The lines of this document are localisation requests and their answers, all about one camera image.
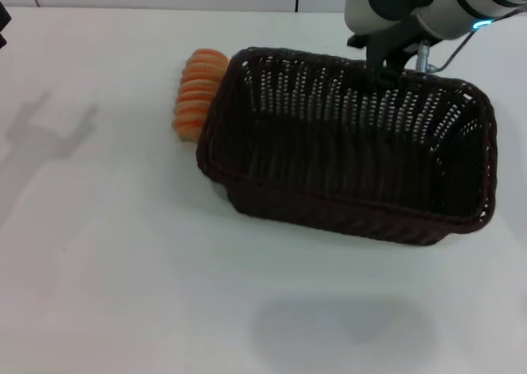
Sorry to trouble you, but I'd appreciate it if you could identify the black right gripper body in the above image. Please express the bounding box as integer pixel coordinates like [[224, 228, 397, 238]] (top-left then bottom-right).
[[347, 17, 427, 72]]

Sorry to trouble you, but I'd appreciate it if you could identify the black woven plastic basket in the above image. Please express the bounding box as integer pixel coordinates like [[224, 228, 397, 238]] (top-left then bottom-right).
[[194, 46, 498, 247]]

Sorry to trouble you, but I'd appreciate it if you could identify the orange striped twisted bread loaf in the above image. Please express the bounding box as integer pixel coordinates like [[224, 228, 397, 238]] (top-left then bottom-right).
[[171, 48, 231, 143]]

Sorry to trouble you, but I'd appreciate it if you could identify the silver connector with grey cable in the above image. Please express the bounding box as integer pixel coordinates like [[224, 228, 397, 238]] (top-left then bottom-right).
[[414, 9, 518, 74]]

